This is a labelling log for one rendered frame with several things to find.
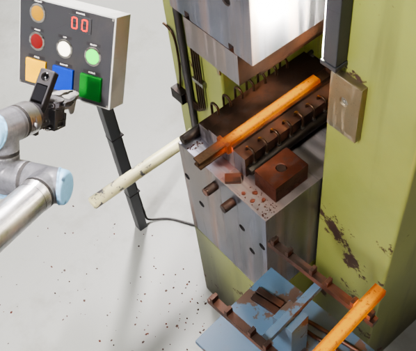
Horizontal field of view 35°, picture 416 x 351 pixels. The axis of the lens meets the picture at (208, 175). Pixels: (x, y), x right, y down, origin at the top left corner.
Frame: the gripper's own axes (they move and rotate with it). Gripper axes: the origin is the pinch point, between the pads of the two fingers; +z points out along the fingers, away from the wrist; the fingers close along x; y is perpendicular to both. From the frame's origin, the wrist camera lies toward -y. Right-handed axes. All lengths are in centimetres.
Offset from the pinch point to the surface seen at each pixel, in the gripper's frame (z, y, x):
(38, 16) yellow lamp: 8.1, -16.3, -19.6
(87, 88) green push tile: 7.8, 1.3, -0.9
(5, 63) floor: 126, 49, -131
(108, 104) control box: 8.6, 4.6, 6.2
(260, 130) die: 13, 0, 53
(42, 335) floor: 18, 112, -21
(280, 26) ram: -14, -35, 61
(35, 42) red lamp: 8.1, -8.3, -20.6
